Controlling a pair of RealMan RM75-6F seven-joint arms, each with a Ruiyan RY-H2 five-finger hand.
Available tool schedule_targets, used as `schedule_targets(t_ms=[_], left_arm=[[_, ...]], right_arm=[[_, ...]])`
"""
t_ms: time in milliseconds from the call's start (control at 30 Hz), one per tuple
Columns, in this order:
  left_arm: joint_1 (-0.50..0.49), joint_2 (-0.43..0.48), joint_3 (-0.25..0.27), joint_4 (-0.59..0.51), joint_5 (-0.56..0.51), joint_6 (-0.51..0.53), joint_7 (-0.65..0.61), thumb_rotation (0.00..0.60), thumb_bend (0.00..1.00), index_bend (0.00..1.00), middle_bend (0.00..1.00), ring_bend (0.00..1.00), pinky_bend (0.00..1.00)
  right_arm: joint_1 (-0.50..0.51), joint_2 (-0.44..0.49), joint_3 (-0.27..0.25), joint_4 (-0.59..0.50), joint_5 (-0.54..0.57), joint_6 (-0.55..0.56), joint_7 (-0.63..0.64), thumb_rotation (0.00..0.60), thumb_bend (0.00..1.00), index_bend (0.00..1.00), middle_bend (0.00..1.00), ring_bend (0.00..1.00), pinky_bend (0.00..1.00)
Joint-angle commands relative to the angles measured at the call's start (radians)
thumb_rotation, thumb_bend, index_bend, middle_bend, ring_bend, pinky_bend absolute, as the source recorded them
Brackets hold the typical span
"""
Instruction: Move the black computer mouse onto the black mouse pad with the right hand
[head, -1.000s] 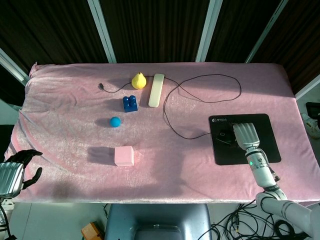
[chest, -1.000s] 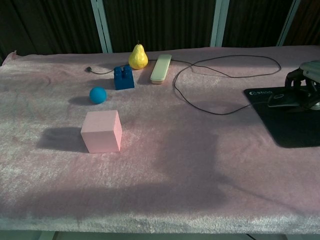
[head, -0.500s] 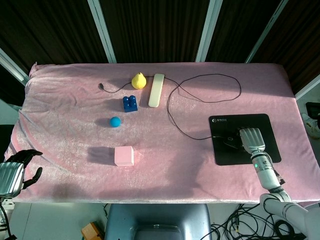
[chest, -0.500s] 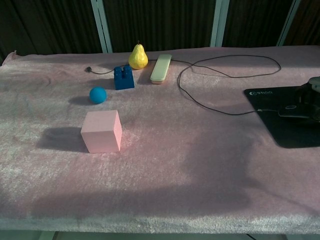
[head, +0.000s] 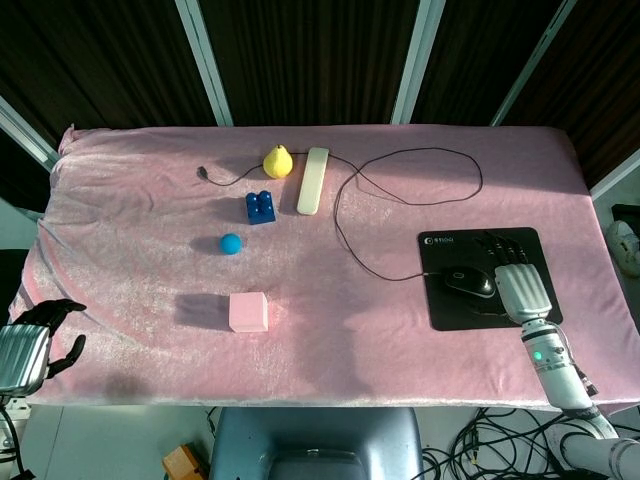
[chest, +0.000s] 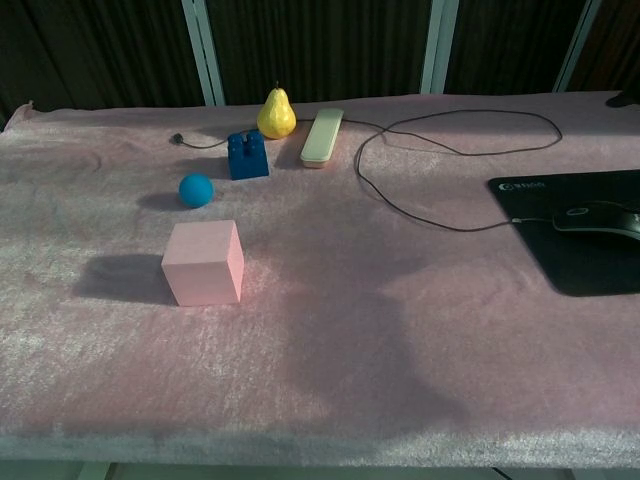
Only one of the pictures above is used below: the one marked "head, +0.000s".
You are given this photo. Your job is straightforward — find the black floor cables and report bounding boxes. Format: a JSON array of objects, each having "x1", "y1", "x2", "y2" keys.
[{"x1": 422, "y1": 407, "x2": 614, "y2": 480}]

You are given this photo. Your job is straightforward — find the black mouse cable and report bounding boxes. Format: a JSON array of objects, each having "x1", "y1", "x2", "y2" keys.
[{"x1": 196, "y1": 148, "x2": 485, "y2": 282}]

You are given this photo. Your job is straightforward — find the pink velvet tablecloth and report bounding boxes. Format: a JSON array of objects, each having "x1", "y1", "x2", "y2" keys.
[{"x1": 6, "y1": 124, "x2": 632, "y2": 412}]

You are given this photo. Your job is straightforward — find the black computer mouse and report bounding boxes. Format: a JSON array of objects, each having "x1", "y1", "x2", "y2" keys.
[{"x1": 439, "y1": 265, "x2": 497, "y2": 300}]

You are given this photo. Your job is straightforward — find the yellow toy pear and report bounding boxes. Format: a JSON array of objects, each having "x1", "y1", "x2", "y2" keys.
[{"x1": 262, "y1": 143, "x2": 294, "y2": 180}]

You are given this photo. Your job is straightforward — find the pink cube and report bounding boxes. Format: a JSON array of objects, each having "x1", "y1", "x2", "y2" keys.
[{"x1": 228, "y1": 291, "x2": 270, "y2": 334}]

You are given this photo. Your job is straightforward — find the blue building block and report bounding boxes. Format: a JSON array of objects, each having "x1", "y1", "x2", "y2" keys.
[{"x1": 244, "y1": 190, "x2": 278, "y2": 226}]

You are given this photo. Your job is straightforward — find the blue ball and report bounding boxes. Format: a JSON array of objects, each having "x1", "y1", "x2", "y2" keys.
[{"x1": 219, "y1": 232, "x2": 244, "y2": 257}]

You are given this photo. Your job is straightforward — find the black mouse pad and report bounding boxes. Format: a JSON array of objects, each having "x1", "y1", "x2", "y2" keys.
[{"x1": 417, "y1": 227, "x2": 564, "y2": 332}]

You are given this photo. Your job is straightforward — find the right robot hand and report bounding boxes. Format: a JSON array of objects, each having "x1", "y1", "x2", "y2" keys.
[{"x1": 474, "y1": 230, "x2": 554, "y2": 322}]

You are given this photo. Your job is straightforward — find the white remote control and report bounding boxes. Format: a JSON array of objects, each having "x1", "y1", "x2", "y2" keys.
[{"x1": 296, "y1": 146, "x2": 330, "y2": 217}]

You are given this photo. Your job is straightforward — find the orange box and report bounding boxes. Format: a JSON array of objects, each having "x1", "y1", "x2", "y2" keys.
[{"x1": 161, "y1": 443, "x2": 209, "y2": 480}]

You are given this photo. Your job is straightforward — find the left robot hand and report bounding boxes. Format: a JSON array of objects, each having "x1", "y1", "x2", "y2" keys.
[{"x1": 0, "y1": 298, "x2": 87, "y2": 394}]

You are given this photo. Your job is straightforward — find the white sneaker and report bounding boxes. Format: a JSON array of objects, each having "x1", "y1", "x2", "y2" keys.
[{"x1": 608, "y1": 218, "x2": 640, "y2": 277}]

